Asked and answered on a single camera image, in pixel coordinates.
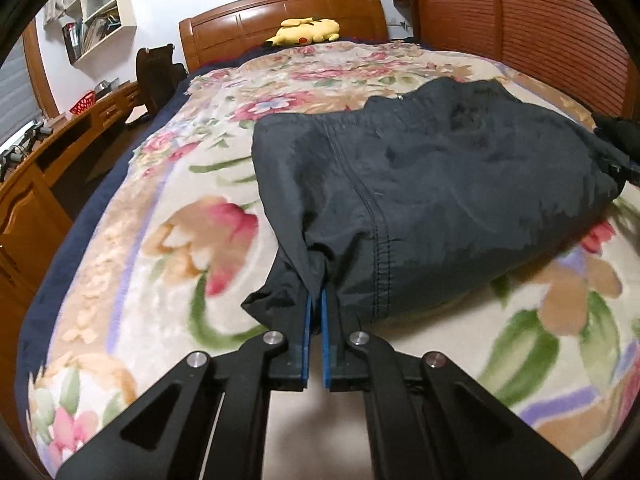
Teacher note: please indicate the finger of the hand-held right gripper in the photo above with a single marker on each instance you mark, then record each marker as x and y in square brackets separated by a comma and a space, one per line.
[625, 170]

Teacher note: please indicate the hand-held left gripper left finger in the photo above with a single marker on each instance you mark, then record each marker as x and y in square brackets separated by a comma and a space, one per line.
[306, 335]

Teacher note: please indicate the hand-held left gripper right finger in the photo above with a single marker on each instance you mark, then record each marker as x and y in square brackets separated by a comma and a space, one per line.
[326, 335]

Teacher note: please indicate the black jacket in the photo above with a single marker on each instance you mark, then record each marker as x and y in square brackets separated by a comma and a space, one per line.
[425, 185]

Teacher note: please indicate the floral blanket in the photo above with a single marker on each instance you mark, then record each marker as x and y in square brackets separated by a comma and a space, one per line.
[175, 270]

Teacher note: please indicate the wooden slatted wardrobe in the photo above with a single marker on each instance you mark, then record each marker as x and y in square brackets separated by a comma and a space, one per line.
[525, 20]

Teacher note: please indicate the dark wooden chair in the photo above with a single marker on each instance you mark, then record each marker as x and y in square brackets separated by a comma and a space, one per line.
[155, 80]

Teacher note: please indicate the yellow plush toy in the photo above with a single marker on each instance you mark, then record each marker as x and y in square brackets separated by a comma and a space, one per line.
[305, 32]

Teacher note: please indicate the wooden desk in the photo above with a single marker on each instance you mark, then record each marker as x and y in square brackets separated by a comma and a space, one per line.
[30, 210]

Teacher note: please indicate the wooden bed headboard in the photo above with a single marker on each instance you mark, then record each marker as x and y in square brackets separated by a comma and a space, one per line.
[240, 25]

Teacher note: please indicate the grey box on desk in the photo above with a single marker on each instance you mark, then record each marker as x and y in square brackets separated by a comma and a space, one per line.
[106, 87]

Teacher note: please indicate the red basket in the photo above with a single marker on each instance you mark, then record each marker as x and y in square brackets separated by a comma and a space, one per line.
[82, 104]

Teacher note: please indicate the black clamp tools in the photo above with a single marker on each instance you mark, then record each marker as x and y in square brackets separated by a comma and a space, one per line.
[25, 147]

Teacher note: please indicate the grey window blind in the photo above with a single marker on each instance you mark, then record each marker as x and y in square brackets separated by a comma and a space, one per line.
[15, 100]

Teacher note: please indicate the white wall shelf with books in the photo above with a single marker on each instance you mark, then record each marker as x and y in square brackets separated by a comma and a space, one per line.
[105, 20]

